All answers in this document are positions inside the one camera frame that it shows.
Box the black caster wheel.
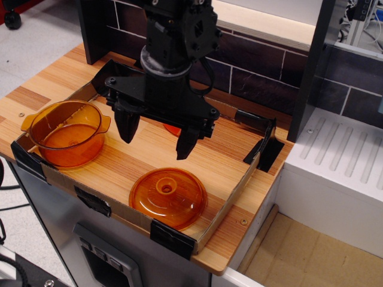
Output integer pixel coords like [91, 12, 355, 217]
[4, 10, 22, 30]

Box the white toy sink drainboard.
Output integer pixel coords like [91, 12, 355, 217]
[276, 109, 382, 257]

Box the salmon sushi toy piece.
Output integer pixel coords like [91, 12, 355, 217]
[163, 124, 181, 137]

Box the grey toy oven front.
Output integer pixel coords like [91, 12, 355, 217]
[9, 163, 212, 286]

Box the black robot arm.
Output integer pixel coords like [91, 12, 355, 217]
[105, 1, 222, 160]

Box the orange transparent plastic pot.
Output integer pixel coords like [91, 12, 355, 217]
[21, 100, 111, 168]

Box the black vertical post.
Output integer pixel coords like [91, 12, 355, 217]
[287, 1, 344, 142]

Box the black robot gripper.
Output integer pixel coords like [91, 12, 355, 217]
[105, 48, 220, 160]

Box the orange transparent pot lid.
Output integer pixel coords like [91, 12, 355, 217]
[129, 167, 208, 230]

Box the cardboard fence with black tape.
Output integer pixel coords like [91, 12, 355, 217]
[10, 59, 285, 261]

